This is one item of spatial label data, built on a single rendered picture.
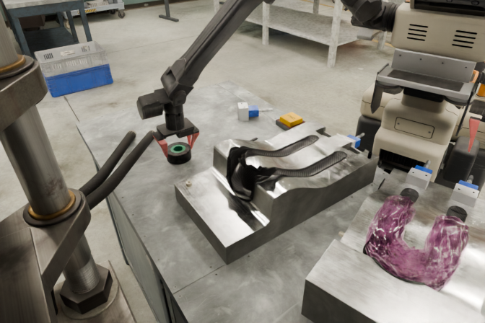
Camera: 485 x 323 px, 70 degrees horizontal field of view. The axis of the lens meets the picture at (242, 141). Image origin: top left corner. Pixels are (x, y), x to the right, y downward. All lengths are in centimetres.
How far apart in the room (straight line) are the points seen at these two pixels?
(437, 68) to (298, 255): 70
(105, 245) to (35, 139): 151
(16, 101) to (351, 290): 58
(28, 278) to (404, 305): 57
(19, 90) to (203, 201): 51
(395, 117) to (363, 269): 71
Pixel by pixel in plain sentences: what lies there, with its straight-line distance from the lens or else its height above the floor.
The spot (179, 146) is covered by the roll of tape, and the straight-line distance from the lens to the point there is 114.
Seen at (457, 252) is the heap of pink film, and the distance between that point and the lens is 82.
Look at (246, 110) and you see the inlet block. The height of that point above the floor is 84.
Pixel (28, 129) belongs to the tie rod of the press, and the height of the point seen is 120.
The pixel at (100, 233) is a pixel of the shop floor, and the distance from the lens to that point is 213.
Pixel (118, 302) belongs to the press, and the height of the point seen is 78.
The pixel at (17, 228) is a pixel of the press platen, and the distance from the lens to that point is 68.
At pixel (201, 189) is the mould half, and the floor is 86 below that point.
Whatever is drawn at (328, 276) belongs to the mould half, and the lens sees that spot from 68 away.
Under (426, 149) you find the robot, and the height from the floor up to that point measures 80.
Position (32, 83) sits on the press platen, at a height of 127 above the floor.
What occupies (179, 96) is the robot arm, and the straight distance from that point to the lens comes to 95.
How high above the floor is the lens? 145
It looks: 33 degrees down
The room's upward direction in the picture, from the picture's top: 1 degrees counter-clockwise
